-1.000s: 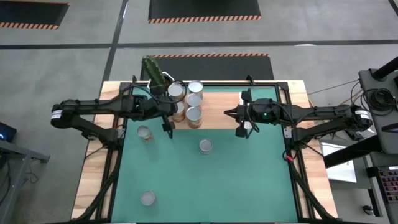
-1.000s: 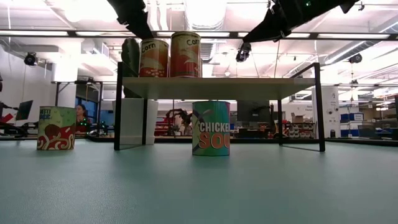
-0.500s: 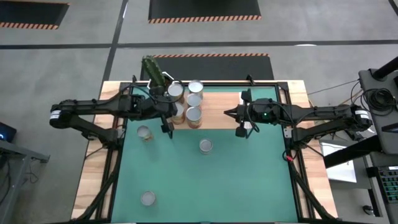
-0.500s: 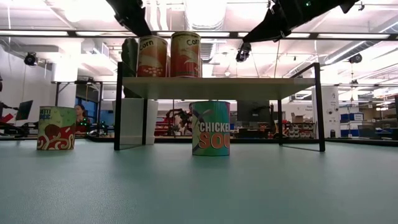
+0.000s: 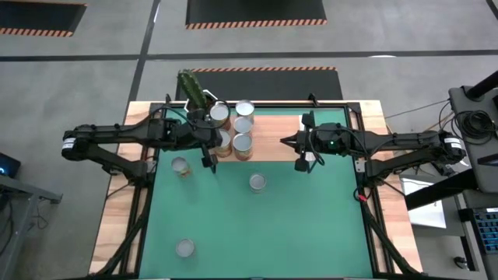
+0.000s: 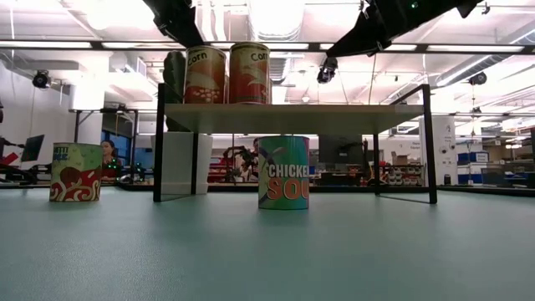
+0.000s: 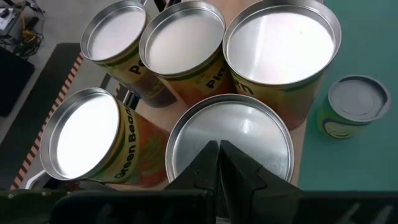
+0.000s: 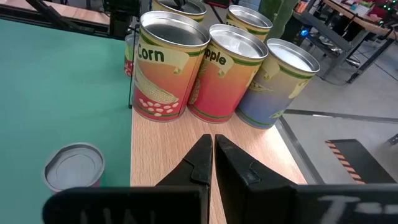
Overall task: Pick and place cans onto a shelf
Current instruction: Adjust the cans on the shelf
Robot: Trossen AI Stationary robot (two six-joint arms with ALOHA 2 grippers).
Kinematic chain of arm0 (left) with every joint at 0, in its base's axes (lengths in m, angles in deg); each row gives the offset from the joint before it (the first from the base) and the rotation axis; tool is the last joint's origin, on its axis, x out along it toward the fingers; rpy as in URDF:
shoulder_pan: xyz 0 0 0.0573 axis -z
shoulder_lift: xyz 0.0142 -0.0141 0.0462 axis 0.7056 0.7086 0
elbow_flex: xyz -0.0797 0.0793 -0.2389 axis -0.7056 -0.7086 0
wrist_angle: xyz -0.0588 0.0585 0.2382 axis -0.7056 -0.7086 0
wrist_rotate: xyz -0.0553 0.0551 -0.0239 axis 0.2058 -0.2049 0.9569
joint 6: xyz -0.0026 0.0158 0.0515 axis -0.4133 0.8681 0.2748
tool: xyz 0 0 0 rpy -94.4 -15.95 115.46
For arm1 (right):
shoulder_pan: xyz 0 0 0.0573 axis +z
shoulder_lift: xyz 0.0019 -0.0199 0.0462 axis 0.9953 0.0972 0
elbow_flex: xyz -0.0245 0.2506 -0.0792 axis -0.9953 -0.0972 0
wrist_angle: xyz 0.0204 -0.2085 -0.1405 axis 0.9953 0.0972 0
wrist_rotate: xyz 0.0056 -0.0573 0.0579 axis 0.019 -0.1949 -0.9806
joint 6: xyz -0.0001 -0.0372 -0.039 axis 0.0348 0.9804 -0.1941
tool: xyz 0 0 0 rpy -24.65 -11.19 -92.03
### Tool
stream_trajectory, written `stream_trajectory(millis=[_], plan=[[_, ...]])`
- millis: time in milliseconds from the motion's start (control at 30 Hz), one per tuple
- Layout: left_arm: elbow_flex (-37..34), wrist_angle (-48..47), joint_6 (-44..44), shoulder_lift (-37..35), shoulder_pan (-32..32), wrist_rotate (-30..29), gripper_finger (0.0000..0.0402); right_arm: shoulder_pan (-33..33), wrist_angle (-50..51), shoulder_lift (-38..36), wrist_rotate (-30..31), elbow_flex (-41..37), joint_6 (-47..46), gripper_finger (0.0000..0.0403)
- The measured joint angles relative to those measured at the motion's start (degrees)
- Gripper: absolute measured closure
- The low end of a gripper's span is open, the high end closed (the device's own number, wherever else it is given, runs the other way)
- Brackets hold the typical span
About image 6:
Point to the black overhead camera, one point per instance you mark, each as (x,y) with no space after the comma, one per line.
(327,71)

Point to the orange corn can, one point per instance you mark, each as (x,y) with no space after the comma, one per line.
(249,75)
(205,77)

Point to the black screen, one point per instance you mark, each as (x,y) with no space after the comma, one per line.
(334,146)

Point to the blue storage bins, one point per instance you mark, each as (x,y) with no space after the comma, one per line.
(472,158)

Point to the white pillar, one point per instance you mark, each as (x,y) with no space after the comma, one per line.
(447,142)

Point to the person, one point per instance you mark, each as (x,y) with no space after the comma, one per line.
(108,150)

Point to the black metal stand frame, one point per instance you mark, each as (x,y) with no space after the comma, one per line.
(104,110)

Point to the cardboard box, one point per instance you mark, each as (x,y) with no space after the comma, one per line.
(400,159)

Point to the red and black machine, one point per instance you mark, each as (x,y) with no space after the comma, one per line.
(8,159)

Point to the black tilted monitor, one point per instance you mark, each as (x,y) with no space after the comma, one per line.
(32,147)

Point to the overhead beam with light strips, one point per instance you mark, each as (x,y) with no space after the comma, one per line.
(313,47)

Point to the green red spaghetti can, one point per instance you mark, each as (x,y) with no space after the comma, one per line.
(75,175)

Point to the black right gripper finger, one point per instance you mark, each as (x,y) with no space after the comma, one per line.
(359,42)

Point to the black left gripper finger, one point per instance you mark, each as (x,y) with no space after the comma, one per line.
(179,21)

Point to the wooden shelf black metal frame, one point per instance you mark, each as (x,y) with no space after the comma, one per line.
(292,119)

